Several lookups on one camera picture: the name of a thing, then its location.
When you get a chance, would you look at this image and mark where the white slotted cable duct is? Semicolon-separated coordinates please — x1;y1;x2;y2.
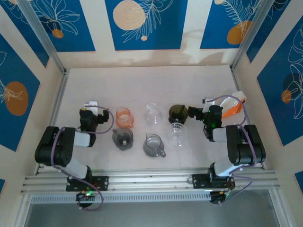
30;191;211;204

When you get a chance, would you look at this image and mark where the aluminium frame post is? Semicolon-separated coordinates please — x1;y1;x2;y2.
231;0;276;71
16;0;68;75

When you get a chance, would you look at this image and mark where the black controller board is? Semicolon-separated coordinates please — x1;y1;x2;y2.
209;191;232;205
75;192;98;208

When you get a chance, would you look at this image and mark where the clear plastic coffee dripper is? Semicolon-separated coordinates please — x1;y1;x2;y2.
167;122;186;147

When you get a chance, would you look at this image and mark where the grey coffee dripper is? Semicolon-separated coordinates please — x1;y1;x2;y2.
111;127;134;151

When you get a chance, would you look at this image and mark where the orange glass coffee server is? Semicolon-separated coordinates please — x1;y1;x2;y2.
115;106;135;129

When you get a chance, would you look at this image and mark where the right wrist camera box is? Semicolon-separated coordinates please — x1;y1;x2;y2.
202;96;216;107

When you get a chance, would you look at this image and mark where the grey glass coffee server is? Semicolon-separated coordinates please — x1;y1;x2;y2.
143;133;167;158

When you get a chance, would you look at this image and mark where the dark green coffee dripper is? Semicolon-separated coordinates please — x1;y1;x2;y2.
168;104;189;123

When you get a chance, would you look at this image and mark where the orange white filter box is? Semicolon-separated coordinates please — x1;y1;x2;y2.
221;91;247;119

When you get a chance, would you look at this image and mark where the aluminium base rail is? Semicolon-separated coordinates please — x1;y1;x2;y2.
20;167;281;196

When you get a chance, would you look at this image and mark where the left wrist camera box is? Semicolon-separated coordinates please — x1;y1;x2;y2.
84;101;99;113

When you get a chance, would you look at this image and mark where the clear glass coffee server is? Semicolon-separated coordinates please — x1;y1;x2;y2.
143;102;164;126

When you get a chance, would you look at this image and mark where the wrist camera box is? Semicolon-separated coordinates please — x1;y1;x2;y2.
84;101;99;113
202;96;216;107

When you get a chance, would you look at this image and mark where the aluminium side rail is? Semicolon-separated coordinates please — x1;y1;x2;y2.
35;70;71;175
231;70;267;170

